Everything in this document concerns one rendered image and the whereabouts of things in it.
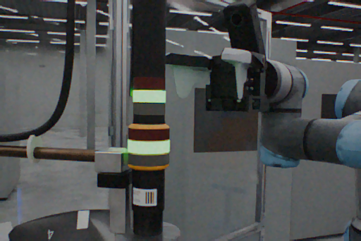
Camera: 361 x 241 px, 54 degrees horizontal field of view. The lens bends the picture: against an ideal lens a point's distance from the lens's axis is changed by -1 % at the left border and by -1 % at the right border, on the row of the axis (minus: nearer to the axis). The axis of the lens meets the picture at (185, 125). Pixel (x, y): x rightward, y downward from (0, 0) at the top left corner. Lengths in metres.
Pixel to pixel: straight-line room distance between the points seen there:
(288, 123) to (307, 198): 3.73
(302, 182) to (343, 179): 0.58
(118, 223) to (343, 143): 0.37
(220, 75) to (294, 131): 0.19
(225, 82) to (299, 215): 3.90
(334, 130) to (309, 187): 3.75
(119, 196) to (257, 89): 0.26
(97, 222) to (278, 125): 0.35
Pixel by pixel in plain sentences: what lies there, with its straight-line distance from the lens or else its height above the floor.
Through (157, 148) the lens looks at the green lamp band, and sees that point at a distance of 0.36.
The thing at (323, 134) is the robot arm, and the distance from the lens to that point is 0.62.
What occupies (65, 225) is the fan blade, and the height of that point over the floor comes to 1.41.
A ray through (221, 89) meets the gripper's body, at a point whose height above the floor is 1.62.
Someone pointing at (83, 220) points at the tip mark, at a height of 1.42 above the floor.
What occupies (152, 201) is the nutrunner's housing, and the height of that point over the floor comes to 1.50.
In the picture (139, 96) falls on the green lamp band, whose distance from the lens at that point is 0.36.
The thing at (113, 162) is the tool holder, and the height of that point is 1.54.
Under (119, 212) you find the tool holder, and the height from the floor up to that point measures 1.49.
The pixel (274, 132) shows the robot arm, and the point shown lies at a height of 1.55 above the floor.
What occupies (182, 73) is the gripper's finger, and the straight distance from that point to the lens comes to 0.50.
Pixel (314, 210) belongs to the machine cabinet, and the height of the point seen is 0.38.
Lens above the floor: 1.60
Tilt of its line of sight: 4 degrees down
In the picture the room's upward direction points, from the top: 1 degrees clockwise
